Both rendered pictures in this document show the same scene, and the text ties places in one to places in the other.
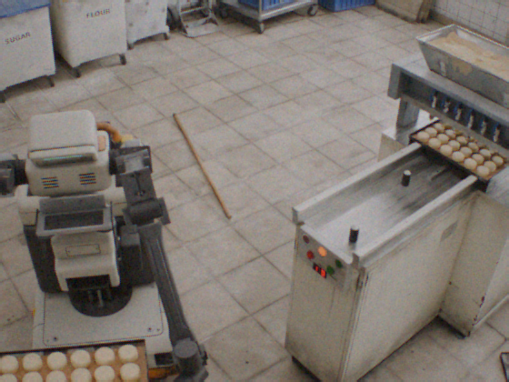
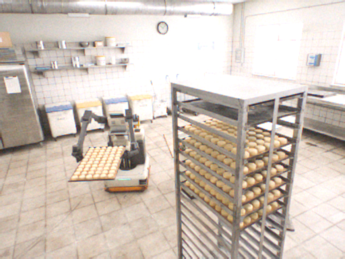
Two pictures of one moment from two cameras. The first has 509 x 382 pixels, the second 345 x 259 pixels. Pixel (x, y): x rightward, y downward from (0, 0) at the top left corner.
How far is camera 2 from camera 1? 1.47 m
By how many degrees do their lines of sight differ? 20
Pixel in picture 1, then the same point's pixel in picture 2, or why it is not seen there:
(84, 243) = (121, 141)
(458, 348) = not seen: hidden behind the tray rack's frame
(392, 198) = not seen: hidden behind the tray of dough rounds
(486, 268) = not seen: hidden behind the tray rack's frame
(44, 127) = (112, 106)
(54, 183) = (114, 122)
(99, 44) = (143, 115)
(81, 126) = (121, 107)
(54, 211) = (113, 130)
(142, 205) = (128, 114)
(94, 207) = (124, 129)
